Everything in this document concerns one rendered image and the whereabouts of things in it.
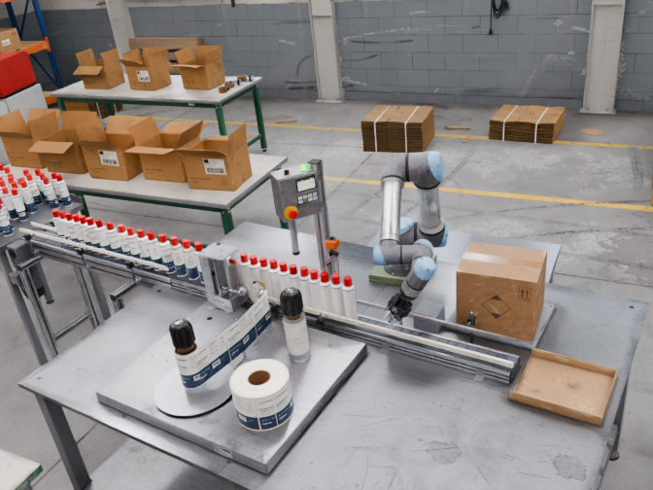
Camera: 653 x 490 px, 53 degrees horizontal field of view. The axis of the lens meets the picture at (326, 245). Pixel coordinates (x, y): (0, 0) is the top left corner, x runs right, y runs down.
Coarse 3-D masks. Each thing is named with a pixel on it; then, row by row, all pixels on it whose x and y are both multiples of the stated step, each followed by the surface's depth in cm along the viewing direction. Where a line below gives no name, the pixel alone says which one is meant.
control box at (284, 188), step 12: (288, 168) 262; (312, 168) 260; (276, 180) 255; (288, 180) 255; (276, 192) 260; (288, 192) 257; (300, 192) 260; (276, 204) 265; (288, 204) 259; (300, 204) 262; (312, 204) 264; (288, 216) 261; (300, 216) 264
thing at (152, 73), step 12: (144, 48) 687; (156, 48) 679; (120, 60) 660; (132, 60) 680; (144, 60) 690; (156, 60) 663; (132, 72) 670; (144, 72) 662; (156, 72) 665; (168, 72) 680; (132, 84) 677; (144, 84) 669; (156, 84) 668; (168, 84) 683
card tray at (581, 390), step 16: (544, 352) 242; (528, 368) 240; (544, 368) 239; (560, 368) 238; (576, 368) 237; (592, 368) 235; (608, 368) 231; (528, 384) 233; (544, 384) 232; (560, 384) 231; (576, 384) 230; (592, 384) 229; (608, 384) 229; (512, 400) 227; (528, 400) 224; (544, 400) 225; (560, 400) 225; (576, 400) 224; (592, 400) 223; (608, 400) 220; (576, 416) 216; (592, 416) 213
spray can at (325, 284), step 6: (324, 276) 263; (324, 282) 265; (330, 282) 266; (324, 288) 265; (324, 294) 267; (330, 294) 267; (324, 300) 268; (330, 300) 269; (324, 306) 270; (330, 306) 270; (330, 312) 271
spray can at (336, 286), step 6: (336, 276) 262; (336, 282) 262; (330, 288) 265; (336, 288) 262; (336, 294) 264; (342, 294) 265; (336, 300) 265; (342, 300) 266; (336, 306) 267; (342, 306) 267; (336, 312) 268; (342, 312) 268
